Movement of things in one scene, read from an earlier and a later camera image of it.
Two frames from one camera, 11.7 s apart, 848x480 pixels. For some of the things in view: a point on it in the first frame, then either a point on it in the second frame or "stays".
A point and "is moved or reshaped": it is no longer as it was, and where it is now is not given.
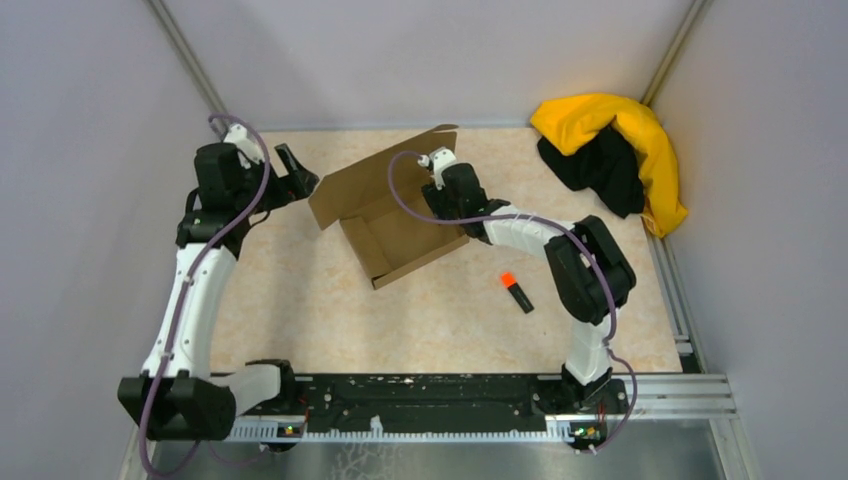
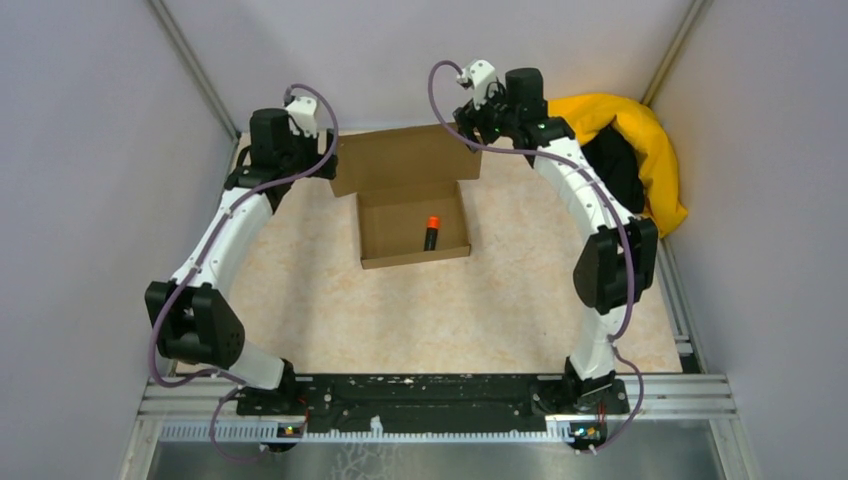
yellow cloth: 569,122 stays
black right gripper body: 441,204 to 491,119
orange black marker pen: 509,280 to 433,225
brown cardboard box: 389,242 is moved or reshaped
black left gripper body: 275,194 to 303,152
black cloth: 606,165 stays
